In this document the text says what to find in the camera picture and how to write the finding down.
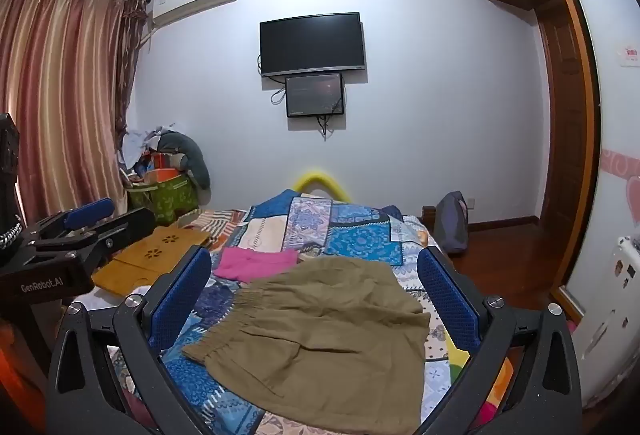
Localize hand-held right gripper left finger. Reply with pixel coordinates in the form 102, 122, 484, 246
47, 245, 213, 435

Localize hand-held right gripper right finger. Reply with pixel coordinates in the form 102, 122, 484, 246
416, 245, 584, 435

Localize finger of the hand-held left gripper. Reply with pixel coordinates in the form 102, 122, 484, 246
27, 198, 116, 241
30, 208, 159, 267

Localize khaki pants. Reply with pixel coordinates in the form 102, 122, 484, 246
181, 257, 432, 435

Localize pink pants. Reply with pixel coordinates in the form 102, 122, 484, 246
215, 247, 300, 284

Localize wooden lap desk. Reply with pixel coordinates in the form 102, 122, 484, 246
92, 225, 213, 299

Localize green fabric basket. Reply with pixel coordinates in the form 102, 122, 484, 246
125, 171, 202, 224

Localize yellow orange sheet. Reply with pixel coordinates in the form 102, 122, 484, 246
444, 340, 516, 422

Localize grey bag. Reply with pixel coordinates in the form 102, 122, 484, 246
432, 191, 471, 257

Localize pile of clothes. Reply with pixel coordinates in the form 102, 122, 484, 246
117, 122, 176, 177

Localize orange striped sheet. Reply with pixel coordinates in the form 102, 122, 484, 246
192, 209, 249, 242

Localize grey plush cushion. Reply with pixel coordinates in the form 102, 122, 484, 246
157, 131, 212, 190

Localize orange cloth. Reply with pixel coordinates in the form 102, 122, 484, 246
0, 320, 51, 435

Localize blue patchwork blanket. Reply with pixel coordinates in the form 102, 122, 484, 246
75, 188, 516, 435

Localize pink striped curtain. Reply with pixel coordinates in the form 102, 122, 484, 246
0, 0, 132, 236

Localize brown sheer curtain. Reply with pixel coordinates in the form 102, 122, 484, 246
116, 0, 152, 176

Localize yellow foam tube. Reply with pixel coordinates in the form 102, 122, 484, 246
292, 168, 354, 203

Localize white plastic device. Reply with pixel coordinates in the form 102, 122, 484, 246
614, 235, 640, 298

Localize brown wooden door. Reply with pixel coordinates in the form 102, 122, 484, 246
537, 0, 601, 301

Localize small black wall screen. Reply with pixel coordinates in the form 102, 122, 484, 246
285, 72, 345, 118

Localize black wall television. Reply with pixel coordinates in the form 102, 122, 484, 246
259, 12, 367, 78

